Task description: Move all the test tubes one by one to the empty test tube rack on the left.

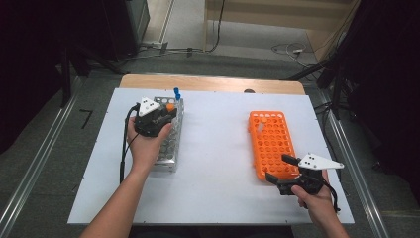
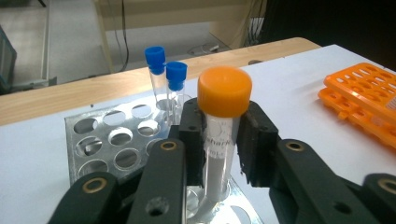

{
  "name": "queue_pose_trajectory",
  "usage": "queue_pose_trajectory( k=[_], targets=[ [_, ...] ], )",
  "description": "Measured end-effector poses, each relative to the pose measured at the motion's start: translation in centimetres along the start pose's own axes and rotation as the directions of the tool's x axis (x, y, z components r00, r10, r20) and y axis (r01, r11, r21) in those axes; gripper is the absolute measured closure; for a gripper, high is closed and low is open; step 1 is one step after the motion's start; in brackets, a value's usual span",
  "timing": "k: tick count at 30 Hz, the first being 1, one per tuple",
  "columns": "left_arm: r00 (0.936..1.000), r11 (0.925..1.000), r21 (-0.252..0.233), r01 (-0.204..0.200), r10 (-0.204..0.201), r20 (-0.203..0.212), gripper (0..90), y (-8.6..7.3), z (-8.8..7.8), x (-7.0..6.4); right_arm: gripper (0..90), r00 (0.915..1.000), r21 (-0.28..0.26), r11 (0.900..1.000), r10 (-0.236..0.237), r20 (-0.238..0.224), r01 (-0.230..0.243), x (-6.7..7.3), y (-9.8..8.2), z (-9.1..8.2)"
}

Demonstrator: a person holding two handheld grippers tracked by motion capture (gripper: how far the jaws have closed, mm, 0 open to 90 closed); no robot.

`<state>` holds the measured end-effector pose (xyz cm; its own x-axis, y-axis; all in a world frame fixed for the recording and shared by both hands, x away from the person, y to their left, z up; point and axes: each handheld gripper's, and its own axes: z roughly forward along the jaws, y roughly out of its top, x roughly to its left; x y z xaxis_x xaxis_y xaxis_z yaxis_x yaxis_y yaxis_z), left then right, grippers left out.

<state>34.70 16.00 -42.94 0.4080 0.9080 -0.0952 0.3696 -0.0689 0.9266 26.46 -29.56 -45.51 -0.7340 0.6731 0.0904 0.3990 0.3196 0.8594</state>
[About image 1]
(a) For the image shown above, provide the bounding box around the wooden table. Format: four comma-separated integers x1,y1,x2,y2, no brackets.
119,73,306,96

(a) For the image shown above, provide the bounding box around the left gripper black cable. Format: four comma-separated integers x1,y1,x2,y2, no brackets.
119,102,142,184

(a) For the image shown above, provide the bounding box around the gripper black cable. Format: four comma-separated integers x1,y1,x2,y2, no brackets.
321,179,341,213
119,102,142,184

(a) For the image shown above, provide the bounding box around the silver metal tube rack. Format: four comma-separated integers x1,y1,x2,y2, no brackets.
152,96,185,173

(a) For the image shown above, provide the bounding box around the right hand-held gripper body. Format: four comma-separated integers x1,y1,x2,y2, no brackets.
277,152,345,196

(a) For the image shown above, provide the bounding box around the person's right hand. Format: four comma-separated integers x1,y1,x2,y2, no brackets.
290,171,336,223

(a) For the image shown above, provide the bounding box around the orange plastic tube rack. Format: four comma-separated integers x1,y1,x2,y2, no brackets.
247,110,301,182

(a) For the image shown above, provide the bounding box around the white floor cable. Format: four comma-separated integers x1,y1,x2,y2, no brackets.
270,42,310,68

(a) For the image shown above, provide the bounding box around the metal floor rail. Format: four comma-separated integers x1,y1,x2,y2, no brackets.
318,93,392,238
0,74,83,238

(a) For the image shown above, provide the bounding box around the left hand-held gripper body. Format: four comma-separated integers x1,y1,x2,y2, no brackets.
134,96,170,139

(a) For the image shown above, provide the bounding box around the dark curtain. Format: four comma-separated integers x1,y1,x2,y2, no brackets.
0,0,110,155
330,0,420,199

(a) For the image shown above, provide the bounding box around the person's left hand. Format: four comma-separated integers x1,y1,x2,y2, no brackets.
126,118,173,174

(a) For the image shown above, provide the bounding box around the dark cabinet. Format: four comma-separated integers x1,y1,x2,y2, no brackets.
98,0,152,62

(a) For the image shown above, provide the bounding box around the light wooden furniture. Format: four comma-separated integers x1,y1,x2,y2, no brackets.
203,0,363,62

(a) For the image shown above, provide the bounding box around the grey floor power strip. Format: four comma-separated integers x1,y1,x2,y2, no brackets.
140,40,170,55

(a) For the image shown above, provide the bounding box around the black hanging cable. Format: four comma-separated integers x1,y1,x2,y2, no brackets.
204,0,226,54

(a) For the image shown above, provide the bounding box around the white table board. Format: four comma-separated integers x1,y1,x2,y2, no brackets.
67,87,355,226

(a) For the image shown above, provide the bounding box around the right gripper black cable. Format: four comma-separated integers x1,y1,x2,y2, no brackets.
321,179,341,213

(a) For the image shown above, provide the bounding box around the black metal stand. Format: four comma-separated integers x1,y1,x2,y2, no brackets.
285,56,346,121
57,41,128,108

